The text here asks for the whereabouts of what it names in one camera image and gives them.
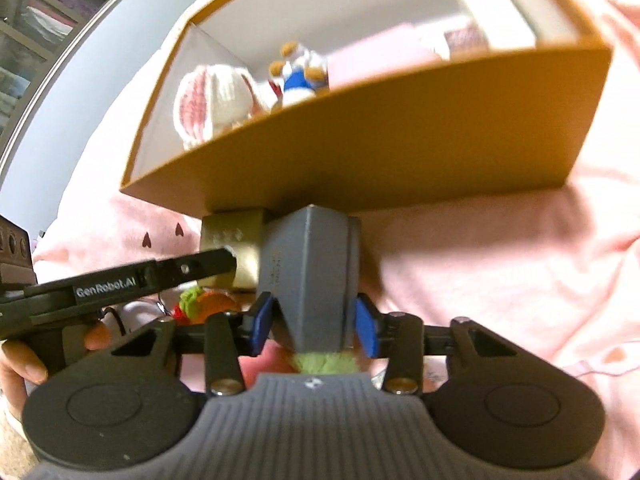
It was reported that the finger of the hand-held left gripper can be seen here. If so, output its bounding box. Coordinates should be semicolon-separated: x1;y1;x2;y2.
149;247;239;294

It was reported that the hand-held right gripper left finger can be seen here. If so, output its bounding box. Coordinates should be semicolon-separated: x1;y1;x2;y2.
109;292;277;396

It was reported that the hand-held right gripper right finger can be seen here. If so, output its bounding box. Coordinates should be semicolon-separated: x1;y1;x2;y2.
354;292;506;395

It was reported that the orange crochet ball charm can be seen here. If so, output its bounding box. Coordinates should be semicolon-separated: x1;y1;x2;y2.
172;287;241;323

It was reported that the gold gift box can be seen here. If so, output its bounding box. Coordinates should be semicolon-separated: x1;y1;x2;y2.
200;208;273;291

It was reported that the grey gift box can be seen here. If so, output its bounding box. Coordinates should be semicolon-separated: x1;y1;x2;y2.
257;205;363;353

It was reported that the orange cardboard box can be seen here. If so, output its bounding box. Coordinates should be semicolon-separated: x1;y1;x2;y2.
119;0;613;216

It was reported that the pink fabric pouch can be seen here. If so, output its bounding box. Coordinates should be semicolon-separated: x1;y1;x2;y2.
325;22;451;93

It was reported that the person's left hand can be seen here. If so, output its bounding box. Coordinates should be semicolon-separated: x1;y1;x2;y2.
0;321;112;418

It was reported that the green fluffy pom-pom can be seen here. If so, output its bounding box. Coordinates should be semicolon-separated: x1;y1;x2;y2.
292;350;358;376

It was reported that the white pink crochet bunny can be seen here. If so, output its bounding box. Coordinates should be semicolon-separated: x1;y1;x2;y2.
172;62;273;151

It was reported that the duck plush toy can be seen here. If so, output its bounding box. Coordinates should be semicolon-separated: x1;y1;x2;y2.
267;42;331;113

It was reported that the glass door wardrobe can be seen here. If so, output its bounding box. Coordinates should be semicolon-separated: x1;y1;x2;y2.
0;0;161;171

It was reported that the cream rectangular box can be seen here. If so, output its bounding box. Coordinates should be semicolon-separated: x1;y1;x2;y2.
450;0;538;51

